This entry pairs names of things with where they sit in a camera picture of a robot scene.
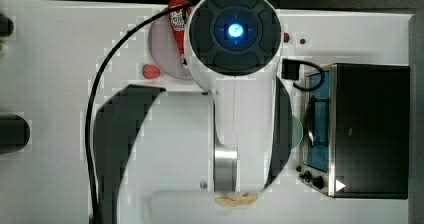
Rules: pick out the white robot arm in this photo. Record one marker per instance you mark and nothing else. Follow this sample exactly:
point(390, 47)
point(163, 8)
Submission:
point(233, 49)

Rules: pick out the pink strawberry toy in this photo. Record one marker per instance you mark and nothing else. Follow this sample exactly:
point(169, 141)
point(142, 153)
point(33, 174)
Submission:
point(150, 71)

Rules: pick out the grey round plate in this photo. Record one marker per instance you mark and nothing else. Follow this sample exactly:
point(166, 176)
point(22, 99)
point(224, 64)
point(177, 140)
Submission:
point(166, 46)

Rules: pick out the green mug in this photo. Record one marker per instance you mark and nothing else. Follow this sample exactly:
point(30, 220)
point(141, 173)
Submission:
point(297, 131)

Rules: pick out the red ketchup bottle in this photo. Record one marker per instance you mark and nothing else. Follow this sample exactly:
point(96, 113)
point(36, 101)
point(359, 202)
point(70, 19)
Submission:
point(178, 20)

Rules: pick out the red strawberry toy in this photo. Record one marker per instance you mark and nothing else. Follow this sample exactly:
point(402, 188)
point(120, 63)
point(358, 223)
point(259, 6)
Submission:
point(286, 37)

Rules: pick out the peeled banana toy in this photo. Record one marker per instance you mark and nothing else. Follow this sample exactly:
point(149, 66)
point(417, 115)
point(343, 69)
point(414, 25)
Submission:
point(237, 199)

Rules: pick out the black toaster oven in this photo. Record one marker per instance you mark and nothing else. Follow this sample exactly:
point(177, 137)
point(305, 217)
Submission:
point(356, 131)

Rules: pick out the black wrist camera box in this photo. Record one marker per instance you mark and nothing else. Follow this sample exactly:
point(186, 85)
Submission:
point(290, 69)

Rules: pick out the black cylinder post upper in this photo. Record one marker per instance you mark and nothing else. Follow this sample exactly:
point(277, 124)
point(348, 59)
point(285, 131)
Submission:
point(6, 26)

